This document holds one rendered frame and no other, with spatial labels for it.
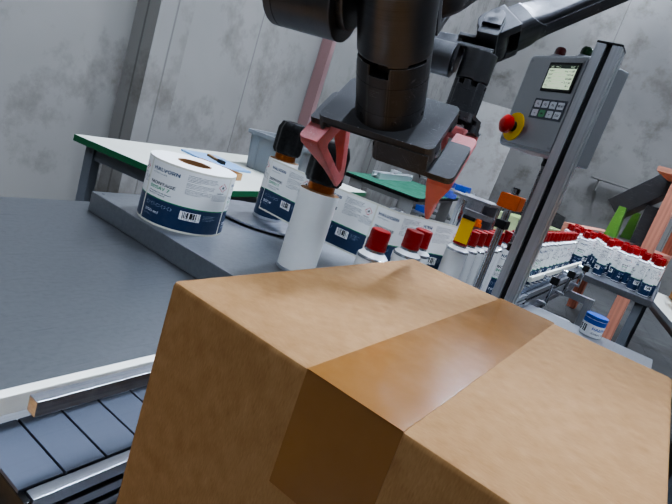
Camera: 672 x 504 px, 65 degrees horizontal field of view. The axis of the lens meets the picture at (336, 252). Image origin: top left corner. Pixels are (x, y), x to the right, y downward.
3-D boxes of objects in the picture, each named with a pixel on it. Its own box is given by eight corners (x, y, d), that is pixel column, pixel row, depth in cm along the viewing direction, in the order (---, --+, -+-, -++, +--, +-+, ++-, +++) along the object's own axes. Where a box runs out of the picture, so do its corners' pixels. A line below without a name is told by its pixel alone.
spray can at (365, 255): (337, 333, 92) (376, 224, 87) (361, 348, 89) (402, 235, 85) (320, 338, 87) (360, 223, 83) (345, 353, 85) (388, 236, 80)
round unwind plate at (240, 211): (263, 205, 177) (264, 202, 177) (335, 240, 162) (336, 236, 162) (192, 200, 151) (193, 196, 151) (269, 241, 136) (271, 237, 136)
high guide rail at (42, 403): (476, 287, 130) (478, 282, 130) (480, 289, 130) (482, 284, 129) (25, 409, 40) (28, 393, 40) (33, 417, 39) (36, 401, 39)
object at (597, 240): (561, 252, 348) (574, 223, 344) (654, 288, 320) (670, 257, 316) (547, 254, 310) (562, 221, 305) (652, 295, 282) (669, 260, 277)
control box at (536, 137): (530, 155, 118) (565, 70, 113) (587, 170, 103) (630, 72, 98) (495, 142, 113) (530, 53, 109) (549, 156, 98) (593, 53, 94)
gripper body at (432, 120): (352, 94, 49) (354, 15, 43) (457, 125, 45) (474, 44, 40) (317, 132, 45) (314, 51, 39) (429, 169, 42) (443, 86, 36)
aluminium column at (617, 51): (467, 362, 113) (600, 47, 98) (486, 372, 111) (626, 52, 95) (460, 366, 109) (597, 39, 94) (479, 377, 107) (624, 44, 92)
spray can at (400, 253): (373, 324, 102) (409, 225, 97) (395, 336, 100) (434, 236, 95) (360, 328, 98) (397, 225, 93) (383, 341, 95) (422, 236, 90)
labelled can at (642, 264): (635, 292, 272) (653, 256, 268) (625, 288, 274) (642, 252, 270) (634, 291, 277) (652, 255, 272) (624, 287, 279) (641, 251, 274)
